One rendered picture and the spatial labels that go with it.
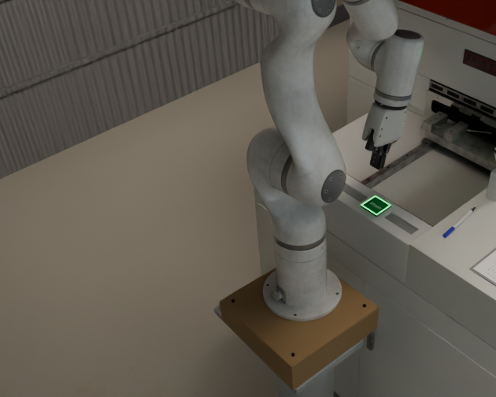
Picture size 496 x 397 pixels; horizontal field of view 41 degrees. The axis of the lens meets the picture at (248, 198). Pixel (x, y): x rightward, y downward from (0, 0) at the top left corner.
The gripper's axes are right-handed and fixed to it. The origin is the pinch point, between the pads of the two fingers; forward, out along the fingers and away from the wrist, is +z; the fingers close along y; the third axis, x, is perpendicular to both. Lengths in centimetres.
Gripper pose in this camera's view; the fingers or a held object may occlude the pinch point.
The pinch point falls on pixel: (378, 159)
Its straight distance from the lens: 166.9
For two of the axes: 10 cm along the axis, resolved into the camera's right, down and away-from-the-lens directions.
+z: -0.9, 8.4, 5.3
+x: 6.3, 4.6, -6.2
